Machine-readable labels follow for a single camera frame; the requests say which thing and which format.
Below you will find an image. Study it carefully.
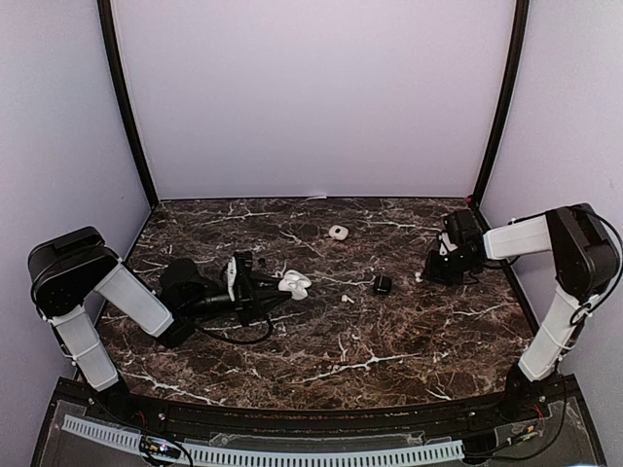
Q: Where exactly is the black frame post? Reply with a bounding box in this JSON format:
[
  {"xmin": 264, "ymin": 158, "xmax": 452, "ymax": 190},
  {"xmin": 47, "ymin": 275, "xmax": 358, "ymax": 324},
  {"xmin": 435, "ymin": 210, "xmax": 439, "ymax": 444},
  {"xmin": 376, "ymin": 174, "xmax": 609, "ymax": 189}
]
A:
[
  {"xmin": 96, "ymin": 0, "xmax": 160, "ymax": 210},
  {"xmin": 470, "ymin": 0, "xmax": 531, "ymax": 209}
]

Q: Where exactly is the grey slotted cable duct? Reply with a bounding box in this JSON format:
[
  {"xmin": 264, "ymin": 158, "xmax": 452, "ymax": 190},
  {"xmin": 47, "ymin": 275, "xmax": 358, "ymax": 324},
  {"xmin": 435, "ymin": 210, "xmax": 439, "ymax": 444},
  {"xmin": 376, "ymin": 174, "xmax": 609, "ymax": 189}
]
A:
[{"xmin": 60, "ymin": 414, "xmax": 464, "ymax": 466}]

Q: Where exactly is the black front rail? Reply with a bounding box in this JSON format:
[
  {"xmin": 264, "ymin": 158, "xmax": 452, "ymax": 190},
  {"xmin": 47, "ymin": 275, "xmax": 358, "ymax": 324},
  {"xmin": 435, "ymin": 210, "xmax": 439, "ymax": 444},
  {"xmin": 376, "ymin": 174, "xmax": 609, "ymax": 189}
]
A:
[{"xmin": 53, "ymin": 377, "xmax": 580, "ymax": 439}]

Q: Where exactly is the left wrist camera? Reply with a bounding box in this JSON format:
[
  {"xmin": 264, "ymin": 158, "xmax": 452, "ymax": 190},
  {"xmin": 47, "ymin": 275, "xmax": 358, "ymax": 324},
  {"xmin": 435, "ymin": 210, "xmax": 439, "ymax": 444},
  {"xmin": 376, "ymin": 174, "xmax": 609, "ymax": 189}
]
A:
[{"xmin": 226, "ymin": 253, "xmax": 251, "ymax": 302}]

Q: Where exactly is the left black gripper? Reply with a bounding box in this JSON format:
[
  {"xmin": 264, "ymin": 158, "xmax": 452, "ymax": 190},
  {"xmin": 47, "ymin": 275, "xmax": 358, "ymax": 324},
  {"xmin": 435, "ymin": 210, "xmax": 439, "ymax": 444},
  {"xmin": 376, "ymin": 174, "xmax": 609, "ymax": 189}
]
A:
[{"xmin": 182, "ymin": 270, "xmax": 292, "ymax": 327}]

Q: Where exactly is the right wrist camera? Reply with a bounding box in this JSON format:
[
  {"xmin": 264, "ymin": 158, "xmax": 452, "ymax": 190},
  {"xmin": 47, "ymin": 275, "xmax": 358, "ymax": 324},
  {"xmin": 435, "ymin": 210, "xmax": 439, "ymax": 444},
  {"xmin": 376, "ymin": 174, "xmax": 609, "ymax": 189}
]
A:
[{"xmin": 438, "ymin": 231, "xmax": 458, "ymax": 256}]

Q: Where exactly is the left black frame post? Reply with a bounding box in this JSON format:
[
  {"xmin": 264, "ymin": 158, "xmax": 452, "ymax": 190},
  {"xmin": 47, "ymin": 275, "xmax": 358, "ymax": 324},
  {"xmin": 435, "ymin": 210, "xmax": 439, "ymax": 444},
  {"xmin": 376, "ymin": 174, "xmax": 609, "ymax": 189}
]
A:
[{"xmin": 96, "ymin": 0, "xmax": 160, "ymax": 210}]

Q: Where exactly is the right black frame post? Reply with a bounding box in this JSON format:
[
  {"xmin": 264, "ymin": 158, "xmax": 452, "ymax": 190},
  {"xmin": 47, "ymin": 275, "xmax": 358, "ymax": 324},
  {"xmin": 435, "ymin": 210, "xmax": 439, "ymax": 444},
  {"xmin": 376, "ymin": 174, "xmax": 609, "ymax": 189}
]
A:
[{"xmin": 470, "ymin": 0, "xmax": 531, "ymax": 209}]

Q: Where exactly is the white earbud charging case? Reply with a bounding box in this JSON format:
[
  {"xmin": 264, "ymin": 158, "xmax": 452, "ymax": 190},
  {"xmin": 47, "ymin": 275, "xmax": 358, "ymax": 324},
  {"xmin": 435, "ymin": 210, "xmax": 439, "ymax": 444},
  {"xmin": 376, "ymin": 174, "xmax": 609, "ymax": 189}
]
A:
[{"xmin": 277, "ymin": 269, "xmax": 312, "ymax": 301}]

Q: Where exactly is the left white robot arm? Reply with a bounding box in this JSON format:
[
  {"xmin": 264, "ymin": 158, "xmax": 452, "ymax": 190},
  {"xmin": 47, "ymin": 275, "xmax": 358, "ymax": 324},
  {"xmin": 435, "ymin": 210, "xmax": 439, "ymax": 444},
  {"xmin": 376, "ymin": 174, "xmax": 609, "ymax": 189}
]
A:
[{"xmin": 27, "ymin": 227, "xmax": 310, "ymax": 424}]

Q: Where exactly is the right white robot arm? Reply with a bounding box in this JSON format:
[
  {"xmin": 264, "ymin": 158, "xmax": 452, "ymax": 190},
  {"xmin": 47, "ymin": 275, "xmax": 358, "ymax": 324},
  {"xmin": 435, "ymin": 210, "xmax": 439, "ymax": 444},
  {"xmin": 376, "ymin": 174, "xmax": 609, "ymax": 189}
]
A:
[{"xmin": 422, "ymin": 203, "xmax": 622, "ymax": 383}]

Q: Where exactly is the green circuit board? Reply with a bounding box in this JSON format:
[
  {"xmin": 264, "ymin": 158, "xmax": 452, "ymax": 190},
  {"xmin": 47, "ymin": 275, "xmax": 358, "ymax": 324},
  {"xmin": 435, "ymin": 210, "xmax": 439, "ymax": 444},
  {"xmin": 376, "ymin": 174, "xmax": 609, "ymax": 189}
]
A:
[{"xmin": 139, "ymin": 436, "xmax": 181, "ymax": 459}]

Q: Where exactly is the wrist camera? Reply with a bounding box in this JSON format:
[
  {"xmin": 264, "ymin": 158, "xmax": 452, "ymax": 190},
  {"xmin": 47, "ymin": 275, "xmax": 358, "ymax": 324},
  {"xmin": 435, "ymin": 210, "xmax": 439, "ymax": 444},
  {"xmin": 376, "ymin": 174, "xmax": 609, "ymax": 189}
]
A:
[
  {"xmin": 438, "ymin": 231, "xmax": 458, "ymax": 256},
  {"xmin": 226, "ymin": 253, "xmax": 251, "ymax": 302}
]

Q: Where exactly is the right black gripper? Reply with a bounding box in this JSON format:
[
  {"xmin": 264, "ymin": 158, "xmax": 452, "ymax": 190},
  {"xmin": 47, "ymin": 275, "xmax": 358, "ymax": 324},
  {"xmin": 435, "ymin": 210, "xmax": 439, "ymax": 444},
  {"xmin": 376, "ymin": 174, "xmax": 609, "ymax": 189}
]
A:
[{"xmin": 423, "ymin": 249, "xmax": 477, "ymax": 287}]

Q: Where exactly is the black small charging case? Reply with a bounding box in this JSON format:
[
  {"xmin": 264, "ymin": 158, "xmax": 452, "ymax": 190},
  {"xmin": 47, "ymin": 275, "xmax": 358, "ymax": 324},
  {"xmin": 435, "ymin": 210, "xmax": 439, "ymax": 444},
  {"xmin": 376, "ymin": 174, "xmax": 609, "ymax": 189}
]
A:
[{"xmin": 373, "ymin": 275, "xmax": 392, "ymax": 296}]

